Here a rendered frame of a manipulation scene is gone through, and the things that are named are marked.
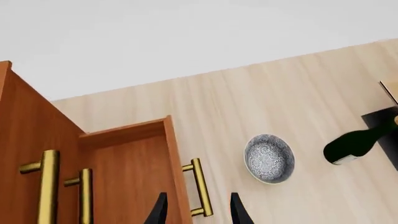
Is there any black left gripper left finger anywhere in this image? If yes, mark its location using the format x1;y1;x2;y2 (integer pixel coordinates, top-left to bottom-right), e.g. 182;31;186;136
145;192;169;224

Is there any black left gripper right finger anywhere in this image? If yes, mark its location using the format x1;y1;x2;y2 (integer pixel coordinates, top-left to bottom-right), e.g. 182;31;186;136
230;192;256;224

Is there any open wooden drawer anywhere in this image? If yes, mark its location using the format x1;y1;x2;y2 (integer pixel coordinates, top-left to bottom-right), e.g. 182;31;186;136
78;114;194;224

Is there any dark green wine bottle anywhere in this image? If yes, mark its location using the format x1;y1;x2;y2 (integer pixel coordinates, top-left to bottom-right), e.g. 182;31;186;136
323;114;398;167

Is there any wooden cabinet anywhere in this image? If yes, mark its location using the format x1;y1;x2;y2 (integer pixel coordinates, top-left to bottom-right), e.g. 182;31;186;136
0;60;85;224

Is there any blue white patterned bowl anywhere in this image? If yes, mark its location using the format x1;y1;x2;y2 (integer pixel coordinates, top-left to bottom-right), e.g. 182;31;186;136
243;133;296;185

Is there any pale flat box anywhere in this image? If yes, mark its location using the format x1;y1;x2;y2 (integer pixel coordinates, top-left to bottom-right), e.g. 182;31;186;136
378;80;398;106

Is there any brass handle of open drawer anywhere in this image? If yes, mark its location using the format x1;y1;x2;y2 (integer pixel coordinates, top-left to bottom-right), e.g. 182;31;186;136
181;157;214;218

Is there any thick brass drawer handle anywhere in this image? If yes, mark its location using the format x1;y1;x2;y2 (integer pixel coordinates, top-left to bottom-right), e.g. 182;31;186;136
19;149;61;224

